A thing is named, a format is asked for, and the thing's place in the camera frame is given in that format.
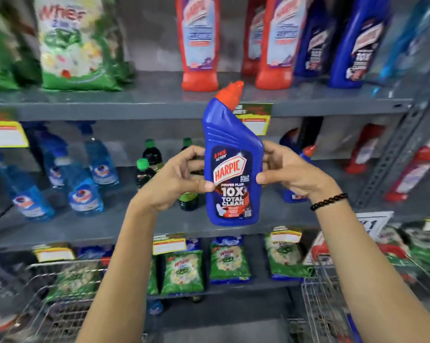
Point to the person's right hand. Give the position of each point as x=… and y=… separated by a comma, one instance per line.
x=297, y=173

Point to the person's left hand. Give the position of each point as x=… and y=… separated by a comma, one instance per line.
x=168, y=185

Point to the grey metal shelving unit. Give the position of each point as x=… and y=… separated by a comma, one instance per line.
x=147, y=94

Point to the row of small green packets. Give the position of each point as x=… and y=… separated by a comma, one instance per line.
x=229, y=262

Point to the person's left forearm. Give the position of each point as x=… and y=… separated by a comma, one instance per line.
x=125, y=275

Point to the person's right forearm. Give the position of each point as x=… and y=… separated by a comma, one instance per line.
x=372, y=282

